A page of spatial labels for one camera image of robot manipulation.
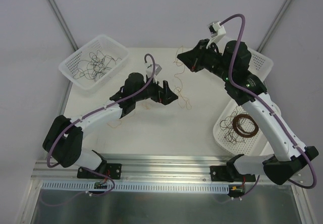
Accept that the dark cable pulled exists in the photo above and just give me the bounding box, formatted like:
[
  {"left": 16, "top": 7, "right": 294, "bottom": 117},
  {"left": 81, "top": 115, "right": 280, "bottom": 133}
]
[{"left": 73, "top": 50, "right": 121, "bottom": 82}]

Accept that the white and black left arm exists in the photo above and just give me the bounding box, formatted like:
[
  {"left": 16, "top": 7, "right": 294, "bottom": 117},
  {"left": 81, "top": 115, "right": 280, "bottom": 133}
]
[{"left": 42, "top": 73, "right": 178, "bottom": 178}]

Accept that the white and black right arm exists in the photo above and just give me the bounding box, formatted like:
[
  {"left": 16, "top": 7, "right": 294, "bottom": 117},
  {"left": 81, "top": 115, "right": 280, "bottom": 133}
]
[{"left": 177, "top": 39, "right": 318, "bottom": 189}]

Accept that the white basket far left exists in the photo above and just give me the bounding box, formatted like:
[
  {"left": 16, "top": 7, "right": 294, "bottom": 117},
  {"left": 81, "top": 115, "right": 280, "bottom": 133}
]
[{"left": 59, "top": 34, "right": 129, "bottom": 93}]

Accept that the white basket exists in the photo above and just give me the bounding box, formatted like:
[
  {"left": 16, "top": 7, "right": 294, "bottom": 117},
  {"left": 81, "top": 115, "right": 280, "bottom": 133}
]
[
  {"left": 213, "top": 100, "right": 273, "bottom": 156},
  {"left": 222, "top": 35, "right": 274, "bottom": 90},
  {"left": 59, "top": 34, "right": 129, "bottom": 93}
]

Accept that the white basket far right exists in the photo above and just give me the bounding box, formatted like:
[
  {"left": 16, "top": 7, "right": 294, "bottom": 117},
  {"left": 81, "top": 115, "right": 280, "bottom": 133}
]
[{"left": 222, "top": 35, "right": 274, "bottom": 90}]

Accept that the white basket near right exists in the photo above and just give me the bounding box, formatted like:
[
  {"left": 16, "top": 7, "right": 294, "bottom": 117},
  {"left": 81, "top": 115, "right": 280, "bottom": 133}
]
[{"left": 213, "top": 100, "right": 273, "bottom": 156}]

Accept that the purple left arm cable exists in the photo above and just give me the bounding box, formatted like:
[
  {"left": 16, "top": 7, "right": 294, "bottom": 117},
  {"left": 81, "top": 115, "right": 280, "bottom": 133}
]
[{"left": 46, "top": 54, "right": 156, "bottom": 169}]

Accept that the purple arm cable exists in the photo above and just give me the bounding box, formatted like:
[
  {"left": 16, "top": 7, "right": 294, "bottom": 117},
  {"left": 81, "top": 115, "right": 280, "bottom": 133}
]
[
  {"left": 46, "top": 54, "right": 156, "bottom": 169},
  {"left": 221, "top": 14, "right": 318, "bottom": 189}
]

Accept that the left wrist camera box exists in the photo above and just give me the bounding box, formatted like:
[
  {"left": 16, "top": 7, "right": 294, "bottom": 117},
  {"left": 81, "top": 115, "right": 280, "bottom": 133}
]
[{"left": 145, "top": 63, "right": 162, "bottom": 83}]

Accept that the dark cable in left basket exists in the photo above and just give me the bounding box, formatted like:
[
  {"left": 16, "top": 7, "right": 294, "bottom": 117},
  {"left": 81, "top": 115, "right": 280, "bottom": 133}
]
[{"left": 74, "top": 57, "right": 101, "bottom": 82}]

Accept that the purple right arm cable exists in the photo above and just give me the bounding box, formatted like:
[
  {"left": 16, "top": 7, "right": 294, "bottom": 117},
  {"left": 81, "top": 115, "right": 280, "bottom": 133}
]
[{"left": 221, "top": 14, "right": 318, "bottom": 189}]

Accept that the brown loose cable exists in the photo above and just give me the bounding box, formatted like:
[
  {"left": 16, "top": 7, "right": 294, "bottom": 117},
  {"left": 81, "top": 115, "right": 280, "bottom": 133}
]
[{"left": 220, "top": 109, "right": 247, "bottom": 145}]

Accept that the brown cable coil in basket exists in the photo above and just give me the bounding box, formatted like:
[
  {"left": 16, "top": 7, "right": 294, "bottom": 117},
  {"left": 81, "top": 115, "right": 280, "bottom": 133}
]
[{"left": 232, "top": 114, "right": 259, "bottom": 139}]

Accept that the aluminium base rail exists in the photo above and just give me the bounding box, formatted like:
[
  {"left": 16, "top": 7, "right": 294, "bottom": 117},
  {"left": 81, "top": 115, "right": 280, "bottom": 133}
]
[{"left": 31, "top": 154, "right": 228, "bottom": 183}]

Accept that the white slotted cable duct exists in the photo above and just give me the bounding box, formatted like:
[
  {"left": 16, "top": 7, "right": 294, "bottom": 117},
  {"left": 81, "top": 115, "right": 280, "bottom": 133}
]
[{"left": 41, "top": 181, "right": 229, "bottom": 194}]

